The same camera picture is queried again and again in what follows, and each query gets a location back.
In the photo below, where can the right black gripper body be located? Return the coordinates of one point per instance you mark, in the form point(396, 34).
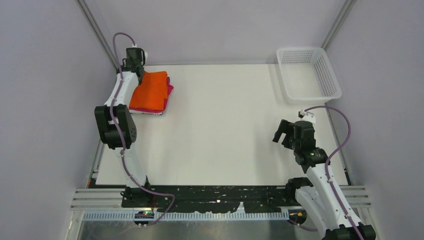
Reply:
point(291, 142)

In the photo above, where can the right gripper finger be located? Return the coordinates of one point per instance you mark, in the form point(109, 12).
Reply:
point(285, 127)
point(277, 136)

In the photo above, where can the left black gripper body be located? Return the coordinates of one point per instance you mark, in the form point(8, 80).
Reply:
point(142, 67)

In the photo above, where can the orange t shirt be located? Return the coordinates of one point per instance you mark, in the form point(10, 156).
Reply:
point(149, 91)

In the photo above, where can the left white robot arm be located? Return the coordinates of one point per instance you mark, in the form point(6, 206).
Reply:
point(117, 128)

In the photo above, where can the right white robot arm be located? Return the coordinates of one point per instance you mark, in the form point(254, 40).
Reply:
point(318, 192)

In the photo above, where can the folded pink t shirt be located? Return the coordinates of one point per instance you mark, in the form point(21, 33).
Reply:
point(168, 91)

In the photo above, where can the white plastic basket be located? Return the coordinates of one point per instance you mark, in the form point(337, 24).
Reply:
point(307, 76)

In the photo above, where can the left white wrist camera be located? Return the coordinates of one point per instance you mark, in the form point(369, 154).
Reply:
point(139, 54)

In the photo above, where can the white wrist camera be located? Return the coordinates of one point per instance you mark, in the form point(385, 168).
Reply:
point(139, 54)
point(307, 116)

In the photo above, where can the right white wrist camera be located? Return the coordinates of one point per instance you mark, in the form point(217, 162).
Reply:
point(307, 116)

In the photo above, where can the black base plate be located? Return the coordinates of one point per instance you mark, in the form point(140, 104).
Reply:
point(218, 199)

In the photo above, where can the white slotted cable duct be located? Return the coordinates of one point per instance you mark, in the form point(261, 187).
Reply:
point(148, 215)

